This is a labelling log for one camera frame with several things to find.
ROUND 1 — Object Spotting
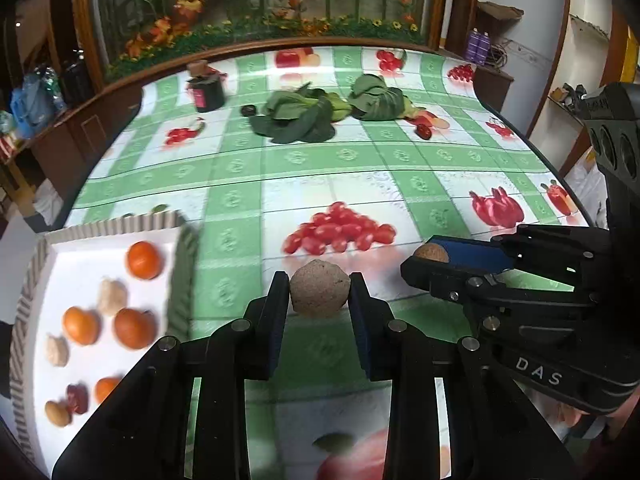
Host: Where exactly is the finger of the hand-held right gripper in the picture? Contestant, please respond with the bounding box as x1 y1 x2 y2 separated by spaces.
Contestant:
430 225 614 291
400 256 597 333

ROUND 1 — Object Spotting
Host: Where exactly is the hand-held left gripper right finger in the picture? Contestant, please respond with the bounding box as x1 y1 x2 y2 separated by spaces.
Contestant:
348 272 578 480

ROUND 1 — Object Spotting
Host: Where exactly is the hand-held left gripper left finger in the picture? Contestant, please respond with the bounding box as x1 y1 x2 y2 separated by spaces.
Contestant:
51 271 291 480

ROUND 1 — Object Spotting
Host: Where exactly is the beige round food chunk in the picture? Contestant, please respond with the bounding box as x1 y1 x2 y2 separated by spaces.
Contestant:
96 279 127 317
45 335 70 367
415 244 450 263
290 258 351 318

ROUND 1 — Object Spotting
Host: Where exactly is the orange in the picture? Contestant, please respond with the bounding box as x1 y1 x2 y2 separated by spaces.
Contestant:
62 306 101 347
126 241 165 280
113 308 157 350
95 376 123 404

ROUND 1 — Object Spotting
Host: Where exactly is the white tray with striped rim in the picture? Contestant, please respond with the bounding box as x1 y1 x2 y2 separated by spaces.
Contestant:
9 210 201 476

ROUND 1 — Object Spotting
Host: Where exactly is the small brown round fruit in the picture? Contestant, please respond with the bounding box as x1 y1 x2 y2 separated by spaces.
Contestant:
45 400 71 428

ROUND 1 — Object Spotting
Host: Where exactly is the person's right hand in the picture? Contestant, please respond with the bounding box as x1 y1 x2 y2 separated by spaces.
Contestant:
554 397 640 443

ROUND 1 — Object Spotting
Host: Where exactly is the white plastic bag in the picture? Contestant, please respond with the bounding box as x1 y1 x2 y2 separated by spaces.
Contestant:
570 152 608 226

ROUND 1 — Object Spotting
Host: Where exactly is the fruit printed green tablecloth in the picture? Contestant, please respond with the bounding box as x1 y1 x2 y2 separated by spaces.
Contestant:
65 45 596 480

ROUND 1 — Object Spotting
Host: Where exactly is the bok choy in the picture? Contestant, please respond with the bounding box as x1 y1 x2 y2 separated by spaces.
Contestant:
250 85 351 143
348 75 416 121

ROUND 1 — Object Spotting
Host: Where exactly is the dark jar with red label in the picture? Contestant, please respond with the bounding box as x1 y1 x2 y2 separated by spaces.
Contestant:
186 62 226 113

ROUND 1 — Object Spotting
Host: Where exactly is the blue plastic bag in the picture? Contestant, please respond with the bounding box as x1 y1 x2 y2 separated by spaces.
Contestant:
10 67 66 138

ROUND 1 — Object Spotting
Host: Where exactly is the wooden wall shelf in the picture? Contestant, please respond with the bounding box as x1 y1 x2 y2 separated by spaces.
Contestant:
477 1 523 21

